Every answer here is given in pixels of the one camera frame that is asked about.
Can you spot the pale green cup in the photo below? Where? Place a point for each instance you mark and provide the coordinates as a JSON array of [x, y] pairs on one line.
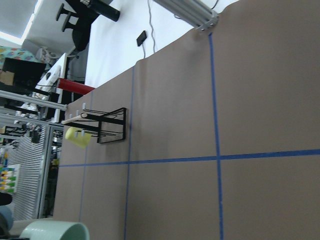
[[55, 230]]

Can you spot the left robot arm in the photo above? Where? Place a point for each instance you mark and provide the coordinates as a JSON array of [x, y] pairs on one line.
[[6, 219]]

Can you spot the yellow cup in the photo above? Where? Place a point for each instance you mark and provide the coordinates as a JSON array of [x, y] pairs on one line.
[[78, 137]]

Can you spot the small black puck device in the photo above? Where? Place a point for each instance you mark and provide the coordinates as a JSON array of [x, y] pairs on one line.
[[141, 38]]

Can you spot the red cylinder bottle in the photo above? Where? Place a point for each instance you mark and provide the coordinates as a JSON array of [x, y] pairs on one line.
[[74, 87]]

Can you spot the black thermos bottle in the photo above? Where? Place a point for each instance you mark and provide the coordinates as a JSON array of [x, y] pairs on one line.
[[102, 8]]

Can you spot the black wire cup rack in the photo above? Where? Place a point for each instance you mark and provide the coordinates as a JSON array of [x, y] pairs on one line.
[[105, 126]]

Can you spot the aluminium frame post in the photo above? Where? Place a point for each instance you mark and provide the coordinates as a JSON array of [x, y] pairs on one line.
[[194, 12]]

